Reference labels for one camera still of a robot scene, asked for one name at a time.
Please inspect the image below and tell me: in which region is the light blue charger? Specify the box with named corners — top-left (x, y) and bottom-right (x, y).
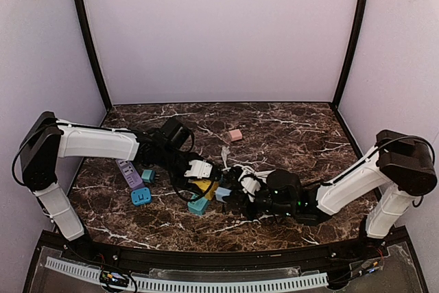
top-left (215, 187), bottom-right (231, 203)

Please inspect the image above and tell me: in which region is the small teal plug adapter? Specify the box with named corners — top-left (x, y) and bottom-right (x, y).
top-left (141, 169), bottom-right (159, 184)

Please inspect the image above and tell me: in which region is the white slotted cable duct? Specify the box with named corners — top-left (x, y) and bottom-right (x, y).
top-left (45, 257), bottom-right (328, 293)

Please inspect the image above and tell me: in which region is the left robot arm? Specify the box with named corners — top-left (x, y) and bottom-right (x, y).
top-left (11, 111), bottom-right (222, 242)

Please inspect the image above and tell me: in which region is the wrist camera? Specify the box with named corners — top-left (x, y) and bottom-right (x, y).
top-left (184, 160), bottom-right (213, 179)
top-left (229, 165), bottom-right (270, 202)

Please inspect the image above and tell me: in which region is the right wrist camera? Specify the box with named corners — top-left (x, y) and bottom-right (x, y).
top-left (229, 165), bottom-right (270, 202)

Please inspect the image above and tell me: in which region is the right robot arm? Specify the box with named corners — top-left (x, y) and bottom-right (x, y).
top-left (223, 130), bottom-right (438, 239)

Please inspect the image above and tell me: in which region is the teal power strip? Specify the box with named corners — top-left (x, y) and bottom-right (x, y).
top-left (187, 194), bottom-right (210, 216)

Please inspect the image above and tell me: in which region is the blue square socket adapter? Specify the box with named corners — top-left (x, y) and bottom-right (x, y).
top-left (131, 187), bottom-right (152, 207)

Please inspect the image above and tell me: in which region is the white coiled power cord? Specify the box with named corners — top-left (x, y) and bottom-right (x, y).
top-left (219, 145), bottom-right (275, 179)

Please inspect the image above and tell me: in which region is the purple power strip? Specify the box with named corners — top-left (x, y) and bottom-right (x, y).
top-left (116, 160), bottom-right (145, 191)

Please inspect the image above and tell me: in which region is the yellow cube socket adapter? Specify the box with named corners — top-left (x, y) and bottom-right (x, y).
top-left (192, 179), bottom-right (220, 201)

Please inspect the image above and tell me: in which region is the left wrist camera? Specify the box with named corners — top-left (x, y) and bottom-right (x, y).
top-left (184, 160), bottom-right (213, 179)

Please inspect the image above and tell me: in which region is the pink charger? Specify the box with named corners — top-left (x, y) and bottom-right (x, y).
top-left (228, 129), bottom-right (243, 141)

